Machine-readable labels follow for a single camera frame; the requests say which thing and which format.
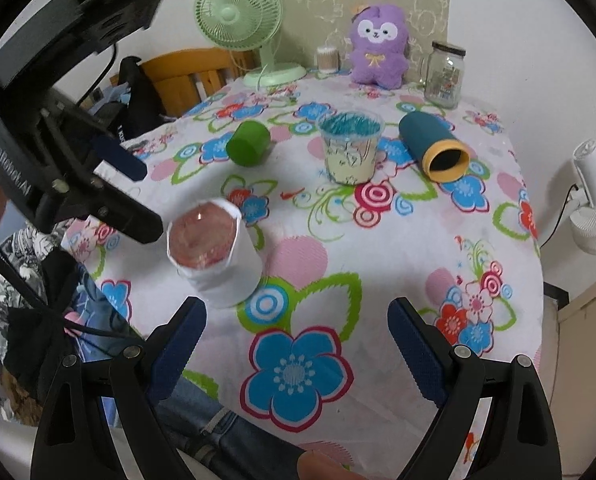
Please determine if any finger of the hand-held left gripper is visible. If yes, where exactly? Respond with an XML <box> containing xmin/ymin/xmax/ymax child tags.
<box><xmin>85</xmin><ymin>122</ymin><xmax>148</xmax><ymax>184</ymax></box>
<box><xmin>83</xmin><ymin>172</ymin><xmax>165</xmax><ymax>246</ymax></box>

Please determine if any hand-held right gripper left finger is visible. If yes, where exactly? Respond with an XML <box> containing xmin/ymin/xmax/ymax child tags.
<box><xmin>30</xmin><ymin>296</ymin><xmax>208</xmax><ymax>480</ymax></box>

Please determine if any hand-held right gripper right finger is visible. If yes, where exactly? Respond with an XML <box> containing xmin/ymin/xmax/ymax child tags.
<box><xmin>387</xmin><ymin>296</ymin><xmax>564</xmax><ymax>480</ymax></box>

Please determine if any white cup with pink inside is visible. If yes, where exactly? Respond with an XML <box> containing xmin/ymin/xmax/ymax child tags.
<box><xmin>166</xmin><ymin>197</ymin><xmax>264</xmax><ymax>310</ymax></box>

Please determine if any green cup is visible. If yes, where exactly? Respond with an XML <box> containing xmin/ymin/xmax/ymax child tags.
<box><xmin>225</xmin><ymin>120</ymin><xmax>271</xmax><ymax>168</ymax></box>

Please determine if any teal cup with yellow rim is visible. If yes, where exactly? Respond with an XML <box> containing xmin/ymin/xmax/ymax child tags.
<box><xmin>398</xmin><ymin>111</ymin><xmax>471</xmax><ymax>183</ymax></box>

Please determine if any clear plastic cup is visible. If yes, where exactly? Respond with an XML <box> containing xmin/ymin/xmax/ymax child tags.
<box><xmin>318</xmin><ymin>109</ymin><xmax>385</xmax><ymax>186</ymax></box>

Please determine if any black bag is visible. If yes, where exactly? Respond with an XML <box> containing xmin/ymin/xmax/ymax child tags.
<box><xmin>92</xmin><ymin>56</ymin><xmax>169</xmax><ymax>142</ymax></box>

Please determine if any person's leg in jeans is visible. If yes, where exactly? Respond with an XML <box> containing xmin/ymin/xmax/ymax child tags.
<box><xmin>103</xmin><ymin>375</ymin><xmax>370</xmax><ymax>480</ymax></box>

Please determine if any floral tablecloth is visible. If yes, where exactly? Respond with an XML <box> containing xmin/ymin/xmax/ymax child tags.
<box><xmin>60</xmin><ymin>71</ymin><xmax>545</xmax><ymax>480</ymax></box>

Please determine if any wooden chair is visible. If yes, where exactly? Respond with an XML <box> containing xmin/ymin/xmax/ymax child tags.
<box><xmin>110</xmin><ymin>48</ymin><xmax>256</xmax><ymax>133</ymax></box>

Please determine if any person's patterned clothing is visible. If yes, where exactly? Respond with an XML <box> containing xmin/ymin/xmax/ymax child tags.
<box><xmin>0</xmin><ymin>220</ymin><xmax>129</xmax><ymax>427</ymax></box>

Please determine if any beige cabinet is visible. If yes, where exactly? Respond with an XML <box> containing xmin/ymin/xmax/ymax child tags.
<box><xmin>543</xmin><ymin>265</ymin><xmax>596</xmax><ymax>476</ymax></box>

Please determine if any green desk fan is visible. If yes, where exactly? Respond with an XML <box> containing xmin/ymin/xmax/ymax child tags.
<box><xmin>193</xmin><ymin>0</ymin><xmax>308</xmax><ymax>89</ymax></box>

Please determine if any white fan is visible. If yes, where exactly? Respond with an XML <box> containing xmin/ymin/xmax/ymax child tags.
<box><xmin>569</xmin><ymin>139</ymin><xmax>596</xmax><ymax>260</ymax></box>

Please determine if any cotton swab container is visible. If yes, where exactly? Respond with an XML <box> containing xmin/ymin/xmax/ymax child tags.
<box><xmin>316</xmin><ymin>46</ymin><xmax>340</xmax><ymax>72</ymax></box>

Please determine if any beige patterned board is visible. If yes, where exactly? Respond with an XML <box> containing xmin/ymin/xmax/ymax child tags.
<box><xmin>275</xmin><ymin>0</ymin><xmax>451</xmax><ymax>86</ymax></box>

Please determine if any glass jar with black lid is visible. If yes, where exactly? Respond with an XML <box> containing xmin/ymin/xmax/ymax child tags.
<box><xmin>420</xmin><ymin>41</ymin><xmax>466</xmax><ymax>109</ymax></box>

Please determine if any purple plush toy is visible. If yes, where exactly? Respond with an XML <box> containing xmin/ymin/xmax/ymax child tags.
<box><xmin>347</xmin><ymin>3</ymin><xmax>412</xmax><ymax>87</ymax></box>

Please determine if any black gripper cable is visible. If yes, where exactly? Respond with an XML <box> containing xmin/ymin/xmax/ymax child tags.
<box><xmin>0</xmin><ymin>232</ymin><xmax>146</xmax><ymax>346</ymax></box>

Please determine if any black fan cable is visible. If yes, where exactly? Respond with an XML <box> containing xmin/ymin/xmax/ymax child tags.
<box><xmin>537</xmin><ymin>182</ymin><xmax>580</xmax><ymax>261</ymax></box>

